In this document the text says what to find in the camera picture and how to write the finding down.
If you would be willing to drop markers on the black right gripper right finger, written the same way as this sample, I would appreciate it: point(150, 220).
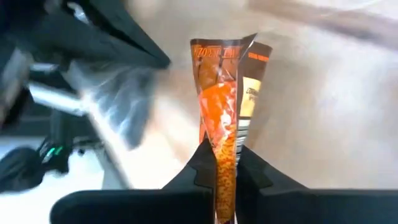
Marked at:
point(311, 208)

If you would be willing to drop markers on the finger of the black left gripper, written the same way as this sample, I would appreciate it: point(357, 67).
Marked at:
point(130, 28)

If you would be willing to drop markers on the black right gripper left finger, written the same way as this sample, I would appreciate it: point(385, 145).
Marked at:
point(140, 207)

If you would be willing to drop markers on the taco seasoning mix packet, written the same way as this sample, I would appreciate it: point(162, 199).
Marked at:
point(217, 102)

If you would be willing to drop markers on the white metal strip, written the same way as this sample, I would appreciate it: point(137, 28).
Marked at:
point(56, 99)

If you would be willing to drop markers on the grey checked cloth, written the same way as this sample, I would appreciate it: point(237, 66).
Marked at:
point(124, 99)

